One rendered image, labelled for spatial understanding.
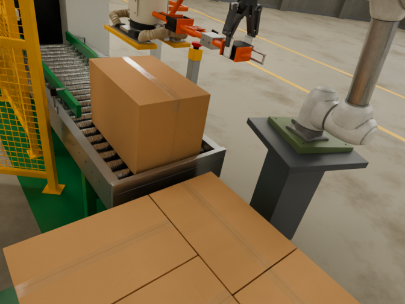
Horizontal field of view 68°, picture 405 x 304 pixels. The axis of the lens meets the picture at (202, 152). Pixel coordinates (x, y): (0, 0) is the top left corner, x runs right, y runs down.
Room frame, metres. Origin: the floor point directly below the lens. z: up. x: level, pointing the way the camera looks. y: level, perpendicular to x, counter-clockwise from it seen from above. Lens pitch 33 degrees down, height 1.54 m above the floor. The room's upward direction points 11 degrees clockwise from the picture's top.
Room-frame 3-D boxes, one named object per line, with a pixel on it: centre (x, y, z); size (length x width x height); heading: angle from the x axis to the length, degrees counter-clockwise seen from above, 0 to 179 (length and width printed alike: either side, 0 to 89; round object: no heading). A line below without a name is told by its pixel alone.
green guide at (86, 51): (2.53, 1.00, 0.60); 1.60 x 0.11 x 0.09; 45
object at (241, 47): (1.09, -0.05, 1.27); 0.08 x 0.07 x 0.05; 46
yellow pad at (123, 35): (1.45, 0.44, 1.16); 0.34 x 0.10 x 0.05; 46
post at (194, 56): (2.01, 0.17, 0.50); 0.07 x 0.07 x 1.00; 45
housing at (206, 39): (1.19, 0.05, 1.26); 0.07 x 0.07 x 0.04; 46
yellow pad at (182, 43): (1.58, 0.31, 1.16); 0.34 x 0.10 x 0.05; 46
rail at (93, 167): (1.86, 1.18, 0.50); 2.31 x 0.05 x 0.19; 45
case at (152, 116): (1.51, 0.36, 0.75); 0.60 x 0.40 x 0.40; 43
